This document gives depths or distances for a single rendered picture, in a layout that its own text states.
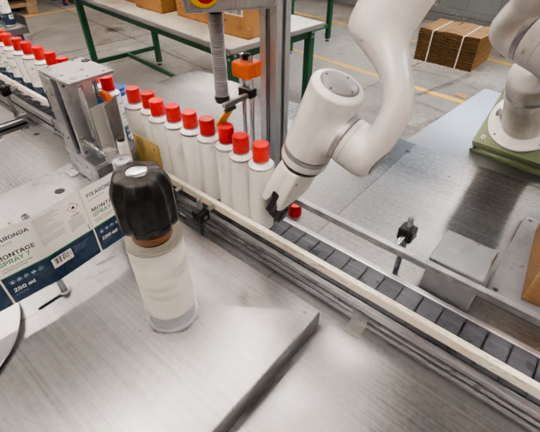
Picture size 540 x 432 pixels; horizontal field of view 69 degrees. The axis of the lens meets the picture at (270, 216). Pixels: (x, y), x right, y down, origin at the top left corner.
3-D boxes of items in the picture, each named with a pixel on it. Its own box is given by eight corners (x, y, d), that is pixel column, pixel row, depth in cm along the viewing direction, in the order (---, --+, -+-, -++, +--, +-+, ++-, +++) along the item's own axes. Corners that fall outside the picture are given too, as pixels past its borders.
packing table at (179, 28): (91, 81, 383) (63, -9, 332) (161, 61, 425) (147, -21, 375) (237, 170, 262) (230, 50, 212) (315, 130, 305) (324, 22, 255)
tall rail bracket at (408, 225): (374, 289, 80) (390, 229, 69) (390, 268, 84) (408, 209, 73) (388, 297, 78) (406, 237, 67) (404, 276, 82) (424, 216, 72)
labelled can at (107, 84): (111, 147, 113) (90, 76, 100) (127, 140, 116) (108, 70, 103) (122, 153, 111) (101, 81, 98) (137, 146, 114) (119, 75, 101)
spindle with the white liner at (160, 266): (137, 314, 69) (86, 172, 50) (177, 284, 74) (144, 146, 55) (169, 343, 65) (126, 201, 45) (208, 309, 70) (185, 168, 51)
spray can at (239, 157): (228, 214, 90) (221, 134, 77) (246, 205, 93) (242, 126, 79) (243, 225, 87) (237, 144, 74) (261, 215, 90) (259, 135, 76)
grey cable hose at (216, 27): (212, 102, 91) (201, 1, 77) (222, 97, 93) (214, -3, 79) (222, 105, 89) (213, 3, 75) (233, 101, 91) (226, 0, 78)
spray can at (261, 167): (246, 227, 87) (242, 146, 73) (257, 213, 90) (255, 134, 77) (266, 235, 85) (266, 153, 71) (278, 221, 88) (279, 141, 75)
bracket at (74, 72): (38, 72, 88) (36, 68, 88) (83, 59, 95) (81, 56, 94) (69, 87, 82) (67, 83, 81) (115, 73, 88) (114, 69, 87)
